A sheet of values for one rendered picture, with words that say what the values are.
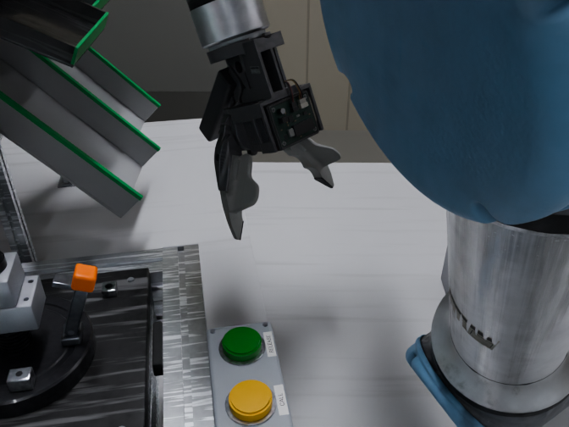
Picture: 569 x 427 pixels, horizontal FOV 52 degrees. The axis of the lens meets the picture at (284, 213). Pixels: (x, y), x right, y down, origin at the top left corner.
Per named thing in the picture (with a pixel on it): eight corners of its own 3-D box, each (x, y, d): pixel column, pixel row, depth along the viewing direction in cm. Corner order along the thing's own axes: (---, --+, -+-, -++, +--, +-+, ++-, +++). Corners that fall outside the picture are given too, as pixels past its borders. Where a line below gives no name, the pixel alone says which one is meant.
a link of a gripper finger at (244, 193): (239, 238, 58) (256, 149, 59) (209, 234, 63) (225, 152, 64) (263, 243, 60) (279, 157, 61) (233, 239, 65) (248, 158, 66)
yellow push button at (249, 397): (268, 389, 56) (268, 375, 55) (275, 424, 53) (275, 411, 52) (228, 395, 56) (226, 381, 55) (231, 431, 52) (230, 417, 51)
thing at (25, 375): (36, 376, 53) (32, 365, 52) (33, 390, 52) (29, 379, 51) (13, 379, 53) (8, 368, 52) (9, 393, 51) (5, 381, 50)
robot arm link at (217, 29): (177, 17, 61) (237, 0, 65) (192, 60, 62) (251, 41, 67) (213, -1, 55) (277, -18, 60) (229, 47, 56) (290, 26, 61)
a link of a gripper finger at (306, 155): (357, 188, 68) (306, 144, 63) (324, 188, 73) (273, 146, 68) (367, 165, 69) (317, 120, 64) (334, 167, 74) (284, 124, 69)
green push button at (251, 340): (258, 336, 62) (258, 323, 61) (264, 365, 59) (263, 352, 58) (221, 341, 61) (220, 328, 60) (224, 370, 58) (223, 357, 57)
